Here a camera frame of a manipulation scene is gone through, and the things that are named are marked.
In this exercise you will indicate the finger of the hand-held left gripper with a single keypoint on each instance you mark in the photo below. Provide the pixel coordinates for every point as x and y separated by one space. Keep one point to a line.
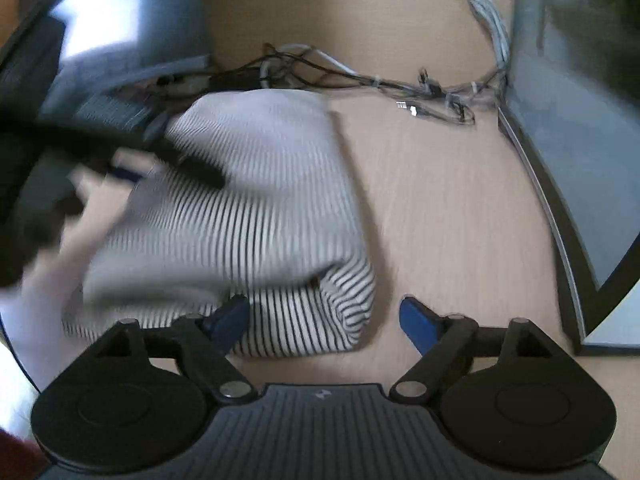
125 174
190 165

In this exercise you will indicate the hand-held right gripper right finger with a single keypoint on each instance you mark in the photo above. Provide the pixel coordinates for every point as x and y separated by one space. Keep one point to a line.
415 322

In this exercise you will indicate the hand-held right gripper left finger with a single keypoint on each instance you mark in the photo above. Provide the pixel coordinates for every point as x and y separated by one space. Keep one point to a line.
230 320

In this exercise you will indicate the striped knit garment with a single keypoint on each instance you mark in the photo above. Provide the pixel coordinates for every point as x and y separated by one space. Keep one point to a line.
260 185

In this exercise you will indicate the black keyboard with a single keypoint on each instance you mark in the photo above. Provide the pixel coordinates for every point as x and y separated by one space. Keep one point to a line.
115 112

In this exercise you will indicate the black computer monitor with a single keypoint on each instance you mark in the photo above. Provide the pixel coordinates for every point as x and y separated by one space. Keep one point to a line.
150 20

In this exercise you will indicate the white computer case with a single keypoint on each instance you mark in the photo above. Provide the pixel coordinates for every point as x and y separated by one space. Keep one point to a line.
575 160

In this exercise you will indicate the dark red cloth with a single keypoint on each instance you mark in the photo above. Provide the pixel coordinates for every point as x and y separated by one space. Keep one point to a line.
15 452

